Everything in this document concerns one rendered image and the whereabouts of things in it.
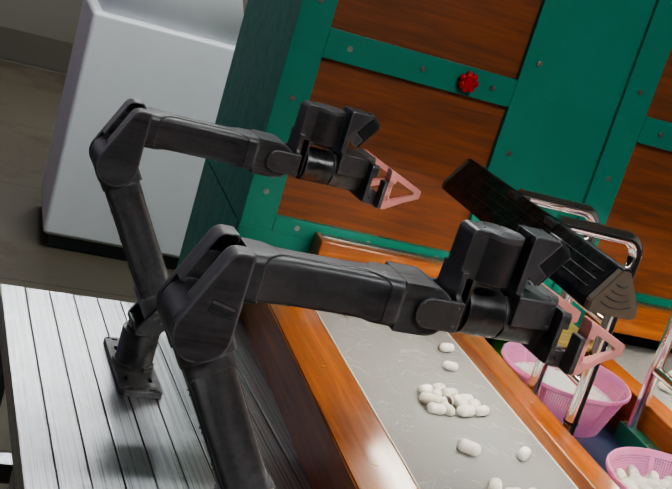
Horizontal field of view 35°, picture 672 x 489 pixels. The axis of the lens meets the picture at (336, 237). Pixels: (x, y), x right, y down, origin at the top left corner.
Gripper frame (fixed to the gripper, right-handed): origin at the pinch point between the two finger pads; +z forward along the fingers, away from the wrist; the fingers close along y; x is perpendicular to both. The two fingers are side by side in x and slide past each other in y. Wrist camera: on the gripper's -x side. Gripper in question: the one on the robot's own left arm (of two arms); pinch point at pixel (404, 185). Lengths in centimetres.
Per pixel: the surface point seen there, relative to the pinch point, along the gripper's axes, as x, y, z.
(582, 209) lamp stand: -4.4, -7.3, 31.2
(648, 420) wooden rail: 32, -11, 61
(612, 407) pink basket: 31, -10, 52
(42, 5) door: 62, 636, 3
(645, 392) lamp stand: 27, -9, 59
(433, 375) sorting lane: 33.0, -2.2, 16.9
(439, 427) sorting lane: 33.1, -23.0, 8.2
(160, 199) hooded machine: 78, 242, 22
